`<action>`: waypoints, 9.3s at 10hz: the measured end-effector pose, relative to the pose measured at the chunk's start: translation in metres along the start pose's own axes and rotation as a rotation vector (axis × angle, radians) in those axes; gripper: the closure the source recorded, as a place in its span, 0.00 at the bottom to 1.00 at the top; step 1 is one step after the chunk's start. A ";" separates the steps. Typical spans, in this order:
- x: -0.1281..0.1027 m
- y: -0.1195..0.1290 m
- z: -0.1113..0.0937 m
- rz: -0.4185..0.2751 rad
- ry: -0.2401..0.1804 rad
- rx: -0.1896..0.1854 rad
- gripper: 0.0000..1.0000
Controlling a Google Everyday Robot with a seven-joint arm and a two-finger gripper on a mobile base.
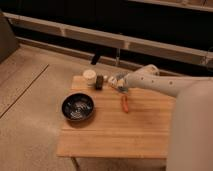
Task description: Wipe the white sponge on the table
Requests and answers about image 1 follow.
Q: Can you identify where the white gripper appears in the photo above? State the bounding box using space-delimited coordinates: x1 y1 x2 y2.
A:
108 72 128 93

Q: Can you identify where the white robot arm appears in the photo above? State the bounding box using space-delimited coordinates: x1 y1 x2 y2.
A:
108 65 213 171

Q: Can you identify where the dark small can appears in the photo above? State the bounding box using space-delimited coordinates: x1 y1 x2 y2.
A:
95 75 104 90

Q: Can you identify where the black table leg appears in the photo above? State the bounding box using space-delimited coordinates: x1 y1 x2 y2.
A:
90 53 101 65

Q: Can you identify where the black bowl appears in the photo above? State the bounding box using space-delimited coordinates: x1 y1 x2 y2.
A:
61 93 94 122

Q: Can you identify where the grey cabinet corner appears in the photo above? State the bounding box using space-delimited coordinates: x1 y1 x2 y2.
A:
0 10 19 63

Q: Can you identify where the white window frame rail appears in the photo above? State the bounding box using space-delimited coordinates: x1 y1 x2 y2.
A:
3 12 213 62

